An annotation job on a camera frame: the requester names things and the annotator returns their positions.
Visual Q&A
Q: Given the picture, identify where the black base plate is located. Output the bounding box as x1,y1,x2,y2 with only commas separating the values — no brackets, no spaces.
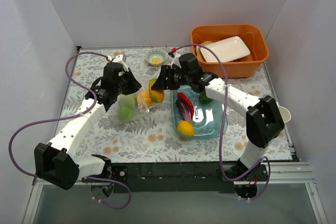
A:
81,161,271,195

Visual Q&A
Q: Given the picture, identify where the orange plastic bin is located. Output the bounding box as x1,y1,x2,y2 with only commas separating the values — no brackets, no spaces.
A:
190,24,269,78

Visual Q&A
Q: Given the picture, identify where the white cup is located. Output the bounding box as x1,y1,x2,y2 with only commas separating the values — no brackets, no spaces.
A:
278,105,291,124

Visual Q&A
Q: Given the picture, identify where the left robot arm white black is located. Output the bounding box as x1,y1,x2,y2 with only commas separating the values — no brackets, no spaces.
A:
34,55,141,190

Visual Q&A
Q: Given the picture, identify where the light green bumpy fruit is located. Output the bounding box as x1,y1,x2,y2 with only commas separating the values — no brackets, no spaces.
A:
117,106,136,123

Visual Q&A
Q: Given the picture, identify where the clear blue plastic tray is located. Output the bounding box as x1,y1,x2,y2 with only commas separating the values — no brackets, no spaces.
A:
170,86,224,140

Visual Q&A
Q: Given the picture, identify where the green cabbage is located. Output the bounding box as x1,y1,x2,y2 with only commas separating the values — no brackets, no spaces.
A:
118,93,138,109

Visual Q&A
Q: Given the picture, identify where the aluminium frame rail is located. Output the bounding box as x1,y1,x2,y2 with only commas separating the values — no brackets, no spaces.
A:
35,158,314,190

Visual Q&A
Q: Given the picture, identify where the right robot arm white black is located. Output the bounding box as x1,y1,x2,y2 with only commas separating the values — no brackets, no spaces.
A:
151,53,285,181

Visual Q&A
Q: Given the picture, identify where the white rectangular plate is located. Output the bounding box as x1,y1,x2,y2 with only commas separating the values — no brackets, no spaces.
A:
202,36,250,62

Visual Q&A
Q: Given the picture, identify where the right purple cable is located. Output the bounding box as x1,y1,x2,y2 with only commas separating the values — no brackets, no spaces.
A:
169,44,271,200

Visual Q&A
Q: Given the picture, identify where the red chili pepper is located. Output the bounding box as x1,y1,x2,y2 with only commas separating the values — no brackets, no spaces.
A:
177,92,194,119

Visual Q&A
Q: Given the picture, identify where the yellow lemon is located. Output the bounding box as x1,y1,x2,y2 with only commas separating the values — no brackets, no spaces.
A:
176,121,195,136

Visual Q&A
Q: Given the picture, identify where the purple cable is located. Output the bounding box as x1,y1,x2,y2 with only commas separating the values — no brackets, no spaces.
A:
169,44,271,200
8,52,131,210

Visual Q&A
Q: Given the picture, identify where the small patterned bowl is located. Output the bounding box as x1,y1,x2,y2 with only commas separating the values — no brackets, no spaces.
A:
145,48,167,66

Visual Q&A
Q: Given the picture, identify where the clear zip top bag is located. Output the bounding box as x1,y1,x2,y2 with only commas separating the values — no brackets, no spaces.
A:
112,77,165,123

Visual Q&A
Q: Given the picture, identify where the orange peach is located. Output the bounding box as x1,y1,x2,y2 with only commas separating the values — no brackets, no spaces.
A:
137,91,154,108

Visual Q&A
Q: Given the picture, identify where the orange green mango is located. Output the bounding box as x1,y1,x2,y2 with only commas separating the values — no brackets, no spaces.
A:
148,78,164,103

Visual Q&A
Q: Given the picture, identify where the purple eggplant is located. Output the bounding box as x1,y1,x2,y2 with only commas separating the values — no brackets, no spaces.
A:
175,99,192,123

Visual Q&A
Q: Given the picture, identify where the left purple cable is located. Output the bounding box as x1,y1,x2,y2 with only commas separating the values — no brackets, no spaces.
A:
8,52,131,210

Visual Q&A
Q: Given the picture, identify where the dark green lime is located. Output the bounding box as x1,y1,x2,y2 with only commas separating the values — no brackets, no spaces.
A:
199,93,212,104

